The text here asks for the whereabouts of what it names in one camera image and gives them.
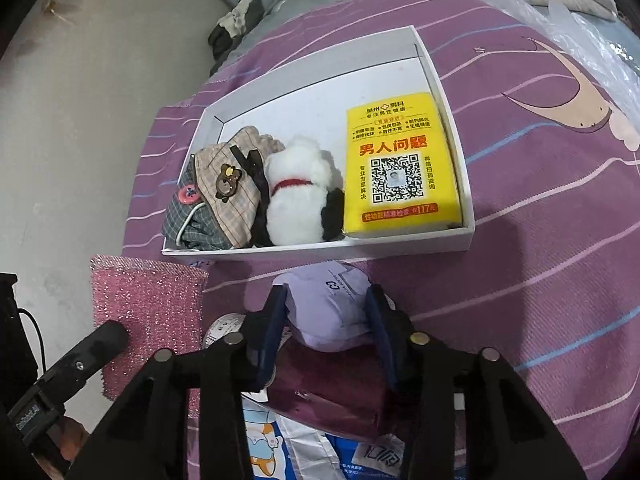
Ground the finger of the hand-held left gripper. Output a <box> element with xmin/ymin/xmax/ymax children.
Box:
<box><xmin>42</xmin><ymin>320</ymin><xmax>130</xmax><ymax>401</ymax></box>

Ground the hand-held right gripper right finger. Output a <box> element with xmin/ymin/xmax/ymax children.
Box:
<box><xmin>365</xmin><ymin>284</ymin><xmax>588</xmax><ymax>480</ymax></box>

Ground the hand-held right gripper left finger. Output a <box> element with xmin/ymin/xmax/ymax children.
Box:
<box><xmin>65</xmin><ymin>285</ymin><xmax>291</xmax><ymax>480</ymax></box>

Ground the lilac soft pack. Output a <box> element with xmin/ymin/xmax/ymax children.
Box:
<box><xmin>272</xmin><ymin>262</ymin><xmax>381</xmax><ymax>352</ymax></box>

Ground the pink glitter cloth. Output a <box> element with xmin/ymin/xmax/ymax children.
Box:
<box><xmin>89</xmin><ymin>255</ymin><xmax>210</xmax><ymax>416</ymax></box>

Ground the small cartoon print packet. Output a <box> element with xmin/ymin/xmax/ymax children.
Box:
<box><xmin>241</xmin><ymin>402</ymin><xmax>301</xmax><ymax>480</ymax></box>

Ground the grey plaid pouch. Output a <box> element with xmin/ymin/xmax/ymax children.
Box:
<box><xmin>162</xmin><ymin>162</ymin><xmax>236</xmax><ymax>251</ymax></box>

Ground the blue packet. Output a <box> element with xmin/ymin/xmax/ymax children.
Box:
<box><xmin>280</xmin><ymin>410</ymin><xmax>416</xmax><ymax>480</ymax></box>

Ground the white plush dog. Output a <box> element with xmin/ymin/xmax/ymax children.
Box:
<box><xmin>250</xmin><ymin>135</ymin><xmax>346</xmax><ymax>248</ymax></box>

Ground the beige plaid pouch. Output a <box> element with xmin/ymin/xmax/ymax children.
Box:
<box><xmin>192</xmin><ymin>126</ymin><xmax>286</xmax><ymax>248</ymax></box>

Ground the yellow tissue pack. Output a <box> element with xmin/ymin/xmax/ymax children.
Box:
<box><xmin>341</xmin><ymin>91</ymin><xmax>463</xmax><ymax>238</ymax></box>

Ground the white cardboard box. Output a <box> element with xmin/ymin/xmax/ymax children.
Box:
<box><xmin>161</xmin><ymin>25</ymin><xmax>476</xmax><ymax>266</ymax></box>

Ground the person's left hand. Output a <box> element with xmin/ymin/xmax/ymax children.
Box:
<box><xmin>55</xmin><ymin>412</ymin><xmax>96</xmax><ymax>466</ymax></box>

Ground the small silver packet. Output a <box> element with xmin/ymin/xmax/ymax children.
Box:
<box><xmin>202</xmin><ymin>312</ymin><xmax>246</xmax><ymax>348</ymax></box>

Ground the purple striped blanket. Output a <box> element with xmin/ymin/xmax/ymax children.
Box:
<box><xmin>120</xmin><ymin>0</ymin><xmax>640</xmax><ymax>480</ymax></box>

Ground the dark clothes bundle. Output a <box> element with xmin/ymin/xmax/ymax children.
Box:
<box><xmin>207</xmin><ymin>0</ymin><xmax>266</xmax><ymax>73</ymax></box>

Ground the clear plastic bag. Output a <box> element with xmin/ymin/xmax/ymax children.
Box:
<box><xmin>495</xmin><ymin>0</ymin><xmax>640</xmax><ymax>111</ymax></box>

